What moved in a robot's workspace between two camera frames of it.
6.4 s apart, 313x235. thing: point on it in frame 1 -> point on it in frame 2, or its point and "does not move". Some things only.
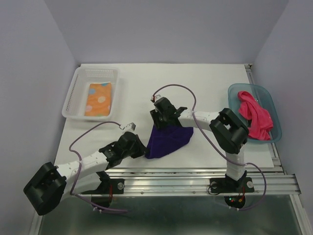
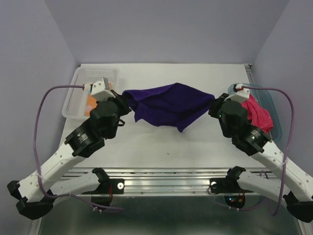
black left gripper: [141, 150] -> [122, 101]
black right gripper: [154, 113] -> [216, 103]
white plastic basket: [75, 102] does not move
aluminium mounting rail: [164, 181] does not move
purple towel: [162, 142] -> [172, 105]
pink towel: [260, 120] does not move
